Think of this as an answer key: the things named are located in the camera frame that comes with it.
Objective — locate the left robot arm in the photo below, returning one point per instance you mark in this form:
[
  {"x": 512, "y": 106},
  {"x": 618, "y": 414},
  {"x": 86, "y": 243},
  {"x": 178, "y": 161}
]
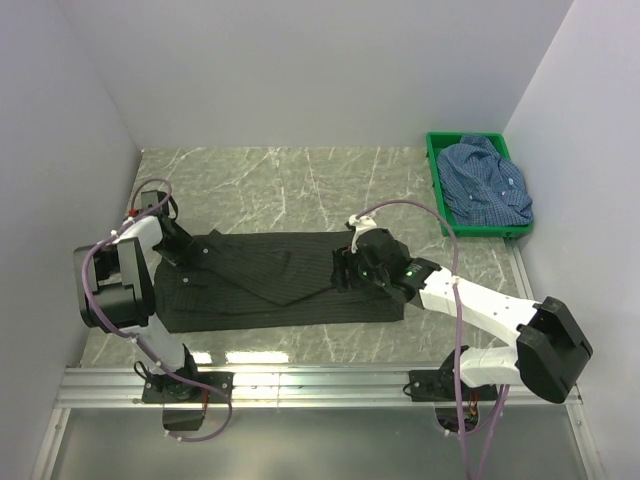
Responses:
[{"x": 116, "y": 293}]

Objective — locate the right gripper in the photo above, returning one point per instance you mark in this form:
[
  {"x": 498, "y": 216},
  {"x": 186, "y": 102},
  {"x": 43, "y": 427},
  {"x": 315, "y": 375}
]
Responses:
[{"x": 344, "y": 259}]

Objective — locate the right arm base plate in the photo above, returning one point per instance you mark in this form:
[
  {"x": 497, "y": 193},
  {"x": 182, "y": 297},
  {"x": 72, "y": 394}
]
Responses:
[{"x": 436, "y": 386}]

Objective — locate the black pinstripe long sleeve shirt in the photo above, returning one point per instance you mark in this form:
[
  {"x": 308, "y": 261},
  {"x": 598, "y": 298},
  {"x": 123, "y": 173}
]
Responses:
[{"x": 263, "y": 280}]

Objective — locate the green plastic bin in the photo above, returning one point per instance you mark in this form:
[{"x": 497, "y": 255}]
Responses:
[{"x": 435, "y": 142}]

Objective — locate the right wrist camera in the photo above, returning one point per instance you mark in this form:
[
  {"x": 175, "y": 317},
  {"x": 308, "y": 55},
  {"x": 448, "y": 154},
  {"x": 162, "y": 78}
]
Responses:
[{"x": 360, "y": 224}]

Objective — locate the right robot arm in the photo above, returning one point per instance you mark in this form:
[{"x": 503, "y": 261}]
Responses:
[{"x": 544, "y": 349}]

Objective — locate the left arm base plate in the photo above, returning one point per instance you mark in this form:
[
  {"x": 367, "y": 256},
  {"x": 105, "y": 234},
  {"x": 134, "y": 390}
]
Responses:
[{"x": 184, "y": 405}]

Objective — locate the blue checked long sleeve shirt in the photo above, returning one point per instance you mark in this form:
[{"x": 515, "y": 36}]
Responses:
[{"x": 482, "y": 187}]

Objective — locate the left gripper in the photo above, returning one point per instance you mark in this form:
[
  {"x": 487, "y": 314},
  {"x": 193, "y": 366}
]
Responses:
[{"x": 175, "y": 255}]

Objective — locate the aluminium mounting rail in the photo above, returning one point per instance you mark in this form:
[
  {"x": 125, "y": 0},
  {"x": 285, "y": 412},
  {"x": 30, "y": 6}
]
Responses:
[{"x": 341, "y": 421}]

